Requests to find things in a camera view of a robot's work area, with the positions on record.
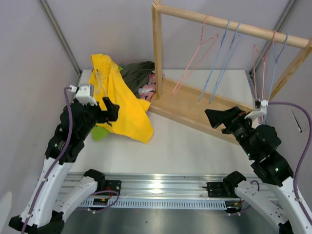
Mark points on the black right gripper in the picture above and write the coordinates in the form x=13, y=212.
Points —
x=216, y=117

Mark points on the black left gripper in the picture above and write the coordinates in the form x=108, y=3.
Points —
x=110, y=115

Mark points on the yellow shorts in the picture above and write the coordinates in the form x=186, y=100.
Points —
x=132, y=121

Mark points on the lime green shorts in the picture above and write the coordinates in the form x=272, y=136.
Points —
x=98, y=133

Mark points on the pink patterned shorts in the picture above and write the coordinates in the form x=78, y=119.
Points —
x=147, y=91

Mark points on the dark olive shorts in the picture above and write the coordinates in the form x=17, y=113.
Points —
x=135, y=75

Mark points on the pink hanger of green shorts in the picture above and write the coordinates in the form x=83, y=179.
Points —
x=264, y=57

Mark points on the blue hanger of olive shorts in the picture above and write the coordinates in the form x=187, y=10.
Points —
x=215, y=61

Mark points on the pink hanger of yellow shorts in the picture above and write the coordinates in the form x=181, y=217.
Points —
x=187, y=72

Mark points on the blue hanger of patterned shorts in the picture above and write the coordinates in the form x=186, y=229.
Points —
x=233, y=46

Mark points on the blue hanger of grey shorts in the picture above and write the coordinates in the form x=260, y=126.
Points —
x=271, y=61

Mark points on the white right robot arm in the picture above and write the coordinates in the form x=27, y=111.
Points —
x=292, y=215

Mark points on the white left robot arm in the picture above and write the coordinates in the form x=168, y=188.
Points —
x=44, y=214

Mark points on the wooden clothes rack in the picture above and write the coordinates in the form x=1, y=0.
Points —
x=183, y=108

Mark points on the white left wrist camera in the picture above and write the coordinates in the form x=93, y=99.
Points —
x=84, y=94

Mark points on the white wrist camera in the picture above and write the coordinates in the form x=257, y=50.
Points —
x=259, y=108
x=84, y=94

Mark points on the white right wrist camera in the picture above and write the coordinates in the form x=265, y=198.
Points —
x=259, y=108

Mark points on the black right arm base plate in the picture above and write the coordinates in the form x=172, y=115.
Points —
x=217, y=190

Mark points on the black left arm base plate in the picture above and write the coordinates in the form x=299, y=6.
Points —
x=109, y=187

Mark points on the aluminium mounting rail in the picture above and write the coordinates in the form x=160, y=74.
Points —
x=164, y=186

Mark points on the grey slotted cable duct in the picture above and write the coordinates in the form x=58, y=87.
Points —
x=140, y=203

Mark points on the grey aluminium frame post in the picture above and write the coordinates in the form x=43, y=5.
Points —
x=59, y=34

